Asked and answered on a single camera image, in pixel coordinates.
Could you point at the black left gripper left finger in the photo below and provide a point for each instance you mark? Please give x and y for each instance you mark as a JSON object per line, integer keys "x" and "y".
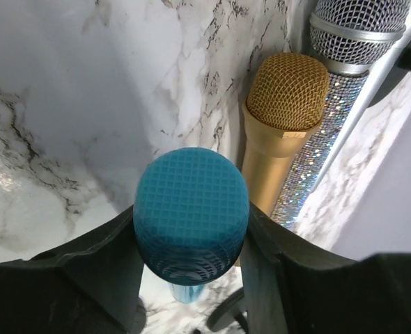
{"x": 88, "y": 285}

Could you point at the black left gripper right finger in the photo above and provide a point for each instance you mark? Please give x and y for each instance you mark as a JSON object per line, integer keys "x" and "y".
{"x": 293, "y": 286}

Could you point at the black stand with blue mic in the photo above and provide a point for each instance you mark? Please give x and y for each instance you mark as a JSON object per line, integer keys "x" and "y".
{"x": 231, "y": 310}

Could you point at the blue handheld microphone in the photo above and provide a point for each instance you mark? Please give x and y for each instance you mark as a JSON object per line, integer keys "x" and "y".
{"x": 190, "y": 217}

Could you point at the gold handheld microphone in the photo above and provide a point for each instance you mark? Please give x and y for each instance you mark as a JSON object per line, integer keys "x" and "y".
{"x": 284, "y": 107}

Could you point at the rhinestone handheld microphone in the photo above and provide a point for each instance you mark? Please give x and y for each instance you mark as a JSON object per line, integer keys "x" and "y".
{"x": 307, "y": 163}

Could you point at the silver mesh condenser microphone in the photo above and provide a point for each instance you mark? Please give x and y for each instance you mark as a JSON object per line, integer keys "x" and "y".
{"x": 365, "y": 90}

